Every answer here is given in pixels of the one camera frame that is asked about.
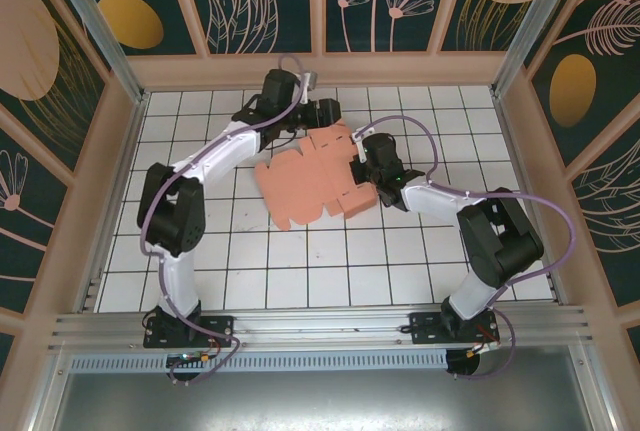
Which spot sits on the aluminium frame post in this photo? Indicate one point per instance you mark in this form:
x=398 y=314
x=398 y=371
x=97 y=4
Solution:
x=535 y=26
x=100 y=26

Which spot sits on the shiny metal sheet panel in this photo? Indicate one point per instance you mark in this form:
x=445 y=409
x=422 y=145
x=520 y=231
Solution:
x=320 y=401

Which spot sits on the pink paper box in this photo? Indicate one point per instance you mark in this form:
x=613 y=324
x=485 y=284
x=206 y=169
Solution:
x=300 y=186

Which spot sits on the aluminium mounting rail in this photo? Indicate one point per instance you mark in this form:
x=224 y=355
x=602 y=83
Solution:
x=320 y=326

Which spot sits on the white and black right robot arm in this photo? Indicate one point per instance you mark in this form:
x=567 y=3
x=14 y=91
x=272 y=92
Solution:
x=475 y=291

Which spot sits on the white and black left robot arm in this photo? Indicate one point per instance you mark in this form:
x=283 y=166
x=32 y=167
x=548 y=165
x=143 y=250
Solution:
x=175 y=276

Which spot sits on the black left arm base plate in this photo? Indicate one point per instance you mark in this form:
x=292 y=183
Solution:
x=220 y=328

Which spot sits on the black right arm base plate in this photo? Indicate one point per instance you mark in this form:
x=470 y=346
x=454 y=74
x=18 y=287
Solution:
x=422 y=328

